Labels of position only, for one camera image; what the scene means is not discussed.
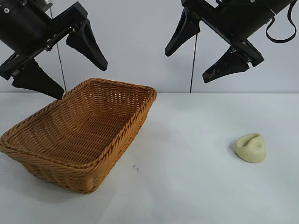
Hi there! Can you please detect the brown woven wicker basket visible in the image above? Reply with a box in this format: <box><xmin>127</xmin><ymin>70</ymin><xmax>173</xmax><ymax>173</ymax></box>
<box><xmin>0</xmin><ymin>78</ymin><xmax>158</xmax><ymax>195</ymax></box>

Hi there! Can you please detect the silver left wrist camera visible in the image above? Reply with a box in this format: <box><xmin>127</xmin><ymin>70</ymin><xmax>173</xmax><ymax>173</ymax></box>
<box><xmin>37</xmin><ymin>0</ymin><xmax>53</xmax><ymax>12</ymax></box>

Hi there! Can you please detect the thin black hanging cable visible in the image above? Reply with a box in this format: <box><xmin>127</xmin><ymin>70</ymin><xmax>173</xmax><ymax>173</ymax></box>
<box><xmin>189</xmin><ymin>32</ymin><xmax>199</xmax><ymax>94</ymax></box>
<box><xmin>50</xmin><ymin>9</ymin><xmax>67</xmax><ymax>93</ymax></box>

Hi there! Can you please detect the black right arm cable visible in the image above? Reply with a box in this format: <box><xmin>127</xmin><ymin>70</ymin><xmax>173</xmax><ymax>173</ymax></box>
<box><xmin>265</xmin><ymin>0</ymin><xmax>296</xmax><ymax>43</ymax></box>

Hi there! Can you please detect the pale yellow egg yolk pastry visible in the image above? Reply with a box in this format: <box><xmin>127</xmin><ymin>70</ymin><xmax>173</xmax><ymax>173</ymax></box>
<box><xmin>234</xmin><ymin>133</ymin><xmax>267</xmax><ymax>165</ymax></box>

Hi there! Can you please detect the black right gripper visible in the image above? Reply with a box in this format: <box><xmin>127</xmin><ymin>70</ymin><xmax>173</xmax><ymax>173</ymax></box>
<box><xmin>165</xmin><ymin>0</ymin><xmax>277</xmax><ymax>84</ymax></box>

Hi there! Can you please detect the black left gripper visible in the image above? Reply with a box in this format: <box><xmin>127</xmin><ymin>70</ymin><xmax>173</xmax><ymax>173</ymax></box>
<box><xmin>0</xmin><ymin>0</ymin><xmax>108</xmax><ymax>100</ymax></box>

